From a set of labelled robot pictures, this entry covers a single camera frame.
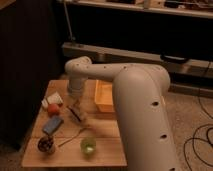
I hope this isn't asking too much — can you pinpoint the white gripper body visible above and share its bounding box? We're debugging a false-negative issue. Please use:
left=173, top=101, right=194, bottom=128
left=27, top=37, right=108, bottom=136
left=67, top=79, right=85, bottom=99

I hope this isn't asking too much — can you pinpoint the black whiteboard eraser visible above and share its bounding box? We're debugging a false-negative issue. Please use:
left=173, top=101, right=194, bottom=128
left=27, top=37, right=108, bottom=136
left=68, top=106, right=87, bottom=123

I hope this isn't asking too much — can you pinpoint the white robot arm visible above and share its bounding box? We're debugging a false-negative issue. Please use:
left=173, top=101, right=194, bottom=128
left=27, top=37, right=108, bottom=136
left=65, top=56, right=182, bottom=171

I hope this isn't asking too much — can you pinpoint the white box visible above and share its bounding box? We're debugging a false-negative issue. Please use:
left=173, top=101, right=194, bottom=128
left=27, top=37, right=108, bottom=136
left=47, top=92, right=63, bottom=105

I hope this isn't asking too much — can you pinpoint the yellow plastic bin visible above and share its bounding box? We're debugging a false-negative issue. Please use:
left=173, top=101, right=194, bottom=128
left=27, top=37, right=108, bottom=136
left=94, top=80, right=114, bottom=113

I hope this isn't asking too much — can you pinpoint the orange fruit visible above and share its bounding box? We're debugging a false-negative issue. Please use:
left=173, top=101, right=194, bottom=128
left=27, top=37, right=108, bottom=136
left=47, top=104, right=60, bottom=117

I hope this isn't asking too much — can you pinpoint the small white block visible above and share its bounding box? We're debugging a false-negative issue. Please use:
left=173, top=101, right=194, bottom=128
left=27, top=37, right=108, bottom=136
left=41, top=99, right=48, bottom=109

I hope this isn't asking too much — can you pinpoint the metal pole stand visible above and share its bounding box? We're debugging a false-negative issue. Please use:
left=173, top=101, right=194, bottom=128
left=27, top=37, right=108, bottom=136
left=62, top=0, right=78, bottom=48

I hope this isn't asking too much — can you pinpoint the wooden spoon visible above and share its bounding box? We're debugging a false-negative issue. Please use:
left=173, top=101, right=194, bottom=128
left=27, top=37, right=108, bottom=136
left=58, top=127, right=90, bottom=147

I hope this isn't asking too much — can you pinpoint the wooden table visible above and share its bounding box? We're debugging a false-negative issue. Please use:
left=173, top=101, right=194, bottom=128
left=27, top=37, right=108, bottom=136
left=22, top=80, right=127, bottom=168

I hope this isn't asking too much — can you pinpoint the blue sponge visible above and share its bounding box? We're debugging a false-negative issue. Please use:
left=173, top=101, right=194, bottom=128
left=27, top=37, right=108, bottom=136
left=42, top=116, right=64, bottom=135

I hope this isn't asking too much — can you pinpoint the green cup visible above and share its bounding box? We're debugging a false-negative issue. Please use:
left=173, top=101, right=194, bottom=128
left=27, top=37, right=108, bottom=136
left=80, top=137, right=96, bottom=155

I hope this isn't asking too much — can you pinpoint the dark bowl with contents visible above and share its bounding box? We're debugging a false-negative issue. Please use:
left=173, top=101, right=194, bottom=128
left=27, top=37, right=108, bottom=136
left=37, top=136, right=55, bottom=154

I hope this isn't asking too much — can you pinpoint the grey metal shelf beam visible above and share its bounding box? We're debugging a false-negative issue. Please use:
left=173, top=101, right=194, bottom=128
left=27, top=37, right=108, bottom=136
left=62, top=42, right=213, bottom=79

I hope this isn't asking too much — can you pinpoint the black handle on shelf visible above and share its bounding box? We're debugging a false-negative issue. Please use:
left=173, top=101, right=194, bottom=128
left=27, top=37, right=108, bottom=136
left=160, top=55, right=189, bottom=64

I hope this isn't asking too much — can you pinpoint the black floor cable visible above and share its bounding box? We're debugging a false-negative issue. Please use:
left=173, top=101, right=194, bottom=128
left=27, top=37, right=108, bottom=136
left=183, top=96, right=213, bottom=168

